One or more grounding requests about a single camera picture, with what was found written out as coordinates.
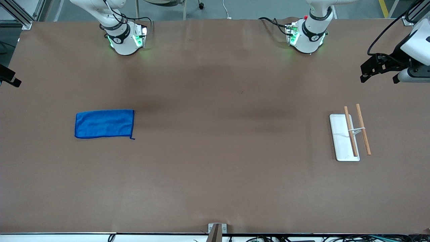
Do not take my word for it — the blue microfibre towel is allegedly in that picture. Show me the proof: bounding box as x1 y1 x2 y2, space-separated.
74 110 135 140

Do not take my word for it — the white towel rack base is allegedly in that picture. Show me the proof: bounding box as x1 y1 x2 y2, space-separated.
329 114 360 162

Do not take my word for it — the wooden rack rod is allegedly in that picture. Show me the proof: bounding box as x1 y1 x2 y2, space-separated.
344 106 358 157
356 104 372 156

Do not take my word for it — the office chair base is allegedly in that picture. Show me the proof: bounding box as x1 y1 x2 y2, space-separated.
143 0 205 10

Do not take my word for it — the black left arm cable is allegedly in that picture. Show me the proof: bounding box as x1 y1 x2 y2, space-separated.
367 0 430 56

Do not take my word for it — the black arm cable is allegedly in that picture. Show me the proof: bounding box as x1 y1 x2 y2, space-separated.
99 0 154 35
367 0 430 56

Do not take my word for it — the aluminium frame profile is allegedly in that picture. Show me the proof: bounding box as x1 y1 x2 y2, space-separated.
401 0 430 27
0 0 46 30

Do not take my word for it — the black left base cable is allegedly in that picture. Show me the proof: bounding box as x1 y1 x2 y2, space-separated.
258 17 293 36

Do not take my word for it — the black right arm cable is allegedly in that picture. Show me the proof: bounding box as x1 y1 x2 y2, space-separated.
99 0 154 35

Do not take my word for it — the tangled black cable bundle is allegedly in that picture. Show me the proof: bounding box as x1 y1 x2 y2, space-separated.
193 235 430 242

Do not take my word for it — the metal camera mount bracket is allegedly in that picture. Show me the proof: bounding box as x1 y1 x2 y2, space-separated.
208 223 227 242

